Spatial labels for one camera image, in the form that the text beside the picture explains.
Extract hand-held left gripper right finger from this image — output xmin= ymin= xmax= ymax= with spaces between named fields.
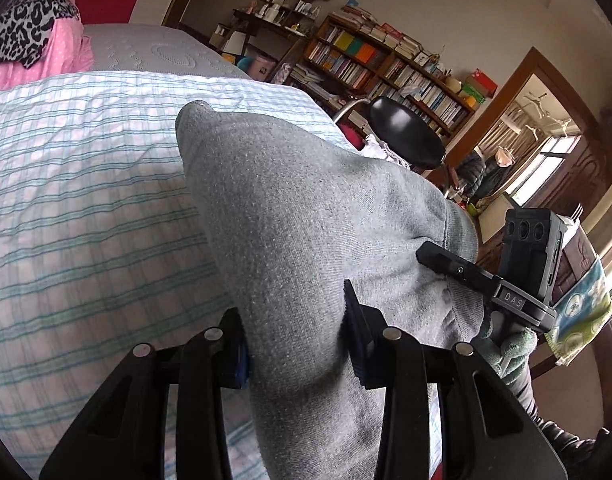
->
xmin=342 ymin=280 xmax=569 ymax=480

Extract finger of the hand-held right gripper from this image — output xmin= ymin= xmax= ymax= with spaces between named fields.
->
xmin=417 ymin=241 xmax=501 ymax=306

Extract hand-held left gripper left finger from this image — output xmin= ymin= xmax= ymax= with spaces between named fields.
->
xmin=38 ymin=306 xmax=251 ymax=480

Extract grey pants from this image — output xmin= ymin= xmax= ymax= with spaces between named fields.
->
xmin=176 ymin=100 xmax=486 ymax=480

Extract person's right forearm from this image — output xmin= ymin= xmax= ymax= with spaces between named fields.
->
xmin=506 ymin=355 xmax=612 ymax=480

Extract person's right hand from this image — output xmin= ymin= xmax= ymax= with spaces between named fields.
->
xmin=472 ymin=310 xmax=539 ymax=386

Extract floral blue green towel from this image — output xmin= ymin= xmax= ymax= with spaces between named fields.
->
xmin=543 ymin=255 xmax=612 ymax=368

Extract black hanging jacket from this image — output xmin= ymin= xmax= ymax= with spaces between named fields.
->
xmin=456 ymin=152 xmax=511 ymax=201

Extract white cloth pile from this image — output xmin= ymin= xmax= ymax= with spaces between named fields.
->
xmin=363 ymin=132 xmax=411 ymax=167

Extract green cardboard box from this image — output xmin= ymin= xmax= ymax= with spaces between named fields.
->
xmin=460 ymin=82 xmax=486 ymax=107

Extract red cardboard box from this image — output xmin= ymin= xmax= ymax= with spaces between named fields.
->
xmin=466 ymin=71 xmax=498 ymax=96

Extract plaid bed sheet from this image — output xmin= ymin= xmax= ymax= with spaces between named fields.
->
xmin=0 ymin=71 xmax=359 ymax=480

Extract wooden bookshelf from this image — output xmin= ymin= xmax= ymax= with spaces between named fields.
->
xmin=286 ymin=2 xmax=486 ymax=146

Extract pink storage box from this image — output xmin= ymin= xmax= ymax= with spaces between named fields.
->
xmin=243 ymin=55 xmax=277 ymax=82

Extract grey embossed mattress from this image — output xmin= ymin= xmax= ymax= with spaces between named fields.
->
xmin=81 ymin=23 xmax=251 ymax=81

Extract dark wooden display shelf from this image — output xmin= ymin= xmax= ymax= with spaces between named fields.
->
xmin=208 ymin=0 xmax=339 ymax=61

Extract pink dotted cloth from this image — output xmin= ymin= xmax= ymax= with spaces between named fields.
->
xmin=0 ymin=0 xmax=94 ymax=96

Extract leopard print cloth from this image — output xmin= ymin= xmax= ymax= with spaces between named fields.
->
xmin=0 ymin=0 xmax=79 ymax=68

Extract wooden door frame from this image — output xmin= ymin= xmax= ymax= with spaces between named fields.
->
xmin=443 ymin=47 xmax=612 ymax=221

